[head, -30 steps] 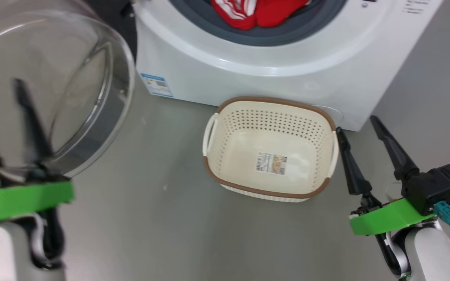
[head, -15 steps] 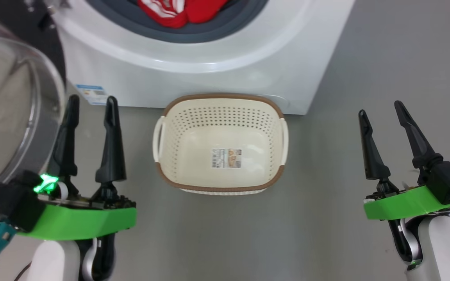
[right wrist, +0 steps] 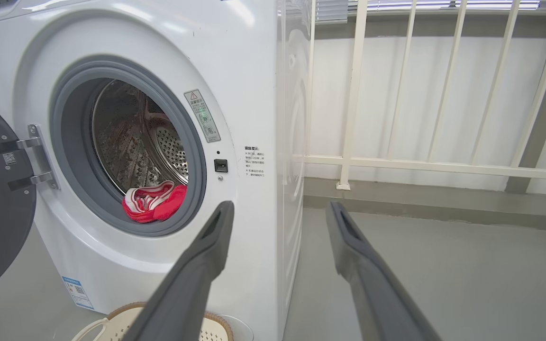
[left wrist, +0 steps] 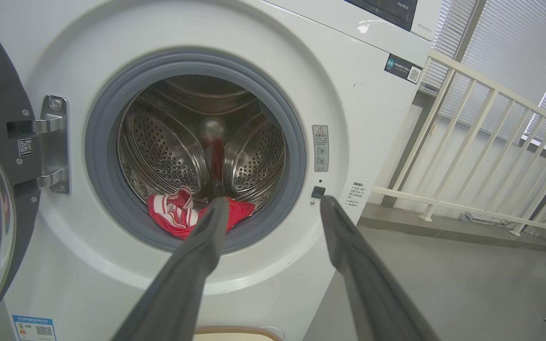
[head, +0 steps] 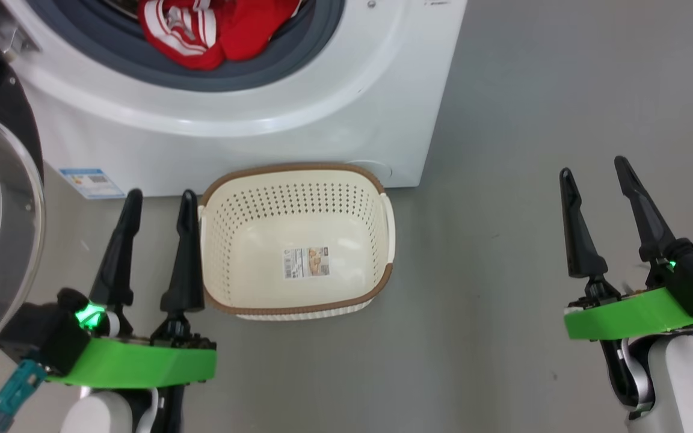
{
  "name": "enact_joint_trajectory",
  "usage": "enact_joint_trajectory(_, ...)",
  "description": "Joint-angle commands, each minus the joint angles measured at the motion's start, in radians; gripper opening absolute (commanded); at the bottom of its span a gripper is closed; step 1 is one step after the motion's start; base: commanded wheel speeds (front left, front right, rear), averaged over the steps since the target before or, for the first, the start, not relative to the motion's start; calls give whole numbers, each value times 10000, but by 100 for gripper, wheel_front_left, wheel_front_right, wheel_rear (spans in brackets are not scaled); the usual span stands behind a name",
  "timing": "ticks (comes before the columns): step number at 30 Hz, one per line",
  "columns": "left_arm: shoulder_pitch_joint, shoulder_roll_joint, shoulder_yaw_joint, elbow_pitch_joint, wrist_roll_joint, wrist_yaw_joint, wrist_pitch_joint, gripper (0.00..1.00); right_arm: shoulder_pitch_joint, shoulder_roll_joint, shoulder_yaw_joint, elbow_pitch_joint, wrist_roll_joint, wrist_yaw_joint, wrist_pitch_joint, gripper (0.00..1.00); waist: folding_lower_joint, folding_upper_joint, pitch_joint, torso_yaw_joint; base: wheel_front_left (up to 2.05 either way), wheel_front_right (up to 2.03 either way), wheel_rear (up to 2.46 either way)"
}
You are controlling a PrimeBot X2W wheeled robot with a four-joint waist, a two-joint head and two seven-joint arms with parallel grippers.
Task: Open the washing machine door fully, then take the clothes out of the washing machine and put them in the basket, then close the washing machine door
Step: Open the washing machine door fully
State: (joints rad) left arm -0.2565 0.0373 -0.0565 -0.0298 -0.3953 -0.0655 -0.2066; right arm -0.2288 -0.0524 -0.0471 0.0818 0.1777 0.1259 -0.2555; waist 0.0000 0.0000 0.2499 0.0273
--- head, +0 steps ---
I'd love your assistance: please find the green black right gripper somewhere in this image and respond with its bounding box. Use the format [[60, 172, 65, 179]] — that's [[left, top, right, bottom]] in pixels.
[[558, 156, 693, 341]]

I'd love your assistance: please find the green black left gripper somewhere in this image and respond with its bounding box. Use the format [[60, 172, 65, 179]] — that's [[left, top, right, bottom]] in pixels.
[[46, 189, 217, 389]]

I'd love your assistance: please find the red white striped garment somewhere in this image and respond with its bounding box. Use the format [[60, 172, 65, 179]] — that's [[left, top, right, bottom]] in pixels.
[[138, 0, 302, 71]]

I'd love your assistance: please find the cream perforated laundry basket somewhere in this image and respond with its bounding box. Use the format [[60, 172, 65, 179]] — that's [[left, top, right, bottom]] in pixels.
[[198, 162, 395, 321]]

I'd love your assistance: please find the paper basket label sticker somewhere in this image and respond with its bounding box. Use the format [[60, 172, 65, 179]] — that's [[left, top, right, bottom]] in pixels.
[[283, 245, 330, 280]]

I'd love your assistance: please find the grey rubber door gasket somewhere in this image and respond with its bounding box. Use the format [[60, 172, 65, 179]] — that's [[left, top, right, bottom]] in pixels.
[[25, 0, 347, 93]]

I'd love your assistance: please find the white front-load washing machine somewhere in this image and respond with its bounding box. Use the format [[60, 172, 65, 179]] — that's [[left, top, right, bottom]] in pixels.
[[0, 0, 469, 199]]

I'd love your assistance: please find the blue energy label sticker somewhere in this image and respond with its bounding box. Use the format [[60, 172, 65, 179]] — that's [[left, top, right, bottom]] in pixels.
[[59, 167, 126, 200]]

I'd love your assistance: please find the round white filter cover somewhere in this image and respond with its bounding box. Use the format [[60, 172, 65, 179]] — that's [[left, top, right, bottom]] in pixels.
[[346, 159, 393, 181]]

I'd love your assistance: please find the teal left camera cable connector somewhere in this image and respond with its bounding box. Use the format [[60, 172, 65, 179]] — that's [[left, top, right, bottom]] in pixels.
[[0, 359, 48, 433]]

